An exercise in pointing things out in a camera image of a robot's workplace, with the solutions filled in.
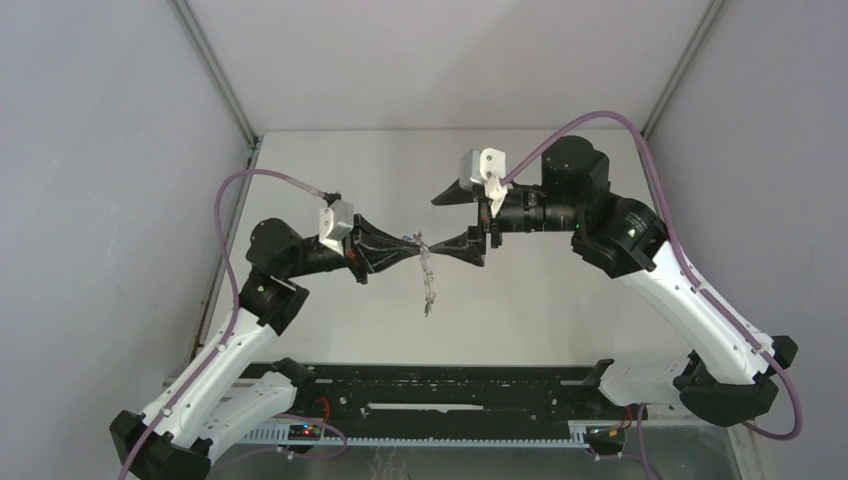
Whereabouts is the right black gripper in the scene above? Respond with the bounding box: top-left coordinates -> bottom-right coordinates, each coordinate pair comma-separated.
429,175 -> 581,268

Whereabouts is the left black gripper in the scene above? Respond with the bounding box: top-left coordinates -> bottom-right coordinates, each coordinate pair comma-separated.
284,213 -> 420,284

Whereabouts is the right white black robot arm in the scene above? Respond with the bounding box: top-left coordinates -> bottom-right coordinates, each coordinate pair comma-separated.
431,136 -> 798,427

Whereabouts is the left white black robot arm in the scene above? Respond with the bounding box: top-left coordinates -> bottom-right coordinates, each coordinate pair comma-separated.
110,214 -> 421,479

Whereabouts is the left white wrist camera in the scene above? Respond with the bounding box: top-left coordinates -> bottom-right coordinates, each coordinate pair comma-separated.
318,200 -> 354,256

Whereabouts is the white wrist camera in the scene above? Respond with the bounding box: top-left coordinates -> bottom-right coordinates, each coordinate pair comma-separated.
458,147 -> 508,218
318,200 -> 354,256

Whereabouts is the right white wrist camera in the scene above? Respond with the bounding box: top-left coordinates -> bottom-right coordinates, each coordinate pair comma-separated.
458,147 -> 508,218

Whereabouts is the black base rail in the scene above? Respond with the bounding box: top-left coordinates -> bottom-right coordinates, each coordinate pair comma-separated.
254,361 -> 651,440

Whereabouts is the grey cable duct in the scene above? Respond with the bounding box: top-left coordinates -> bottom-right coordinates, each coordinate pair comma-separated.
235,422 -> 588,448

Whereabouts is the left aluminium frame post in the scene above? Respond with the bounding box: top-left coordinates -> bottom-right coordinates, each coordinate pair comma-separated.
168,0 -> 260,149

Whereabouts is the aluminium frame post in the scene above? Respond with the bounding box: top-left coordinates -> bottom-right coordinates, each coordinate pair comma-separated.
168,0 -> 260,149
641,0 -> 730,140

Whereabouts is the right aluminium frame post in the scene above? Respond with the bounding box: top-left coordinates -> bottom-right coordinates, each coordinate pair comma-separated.
641,0 -> 730,140

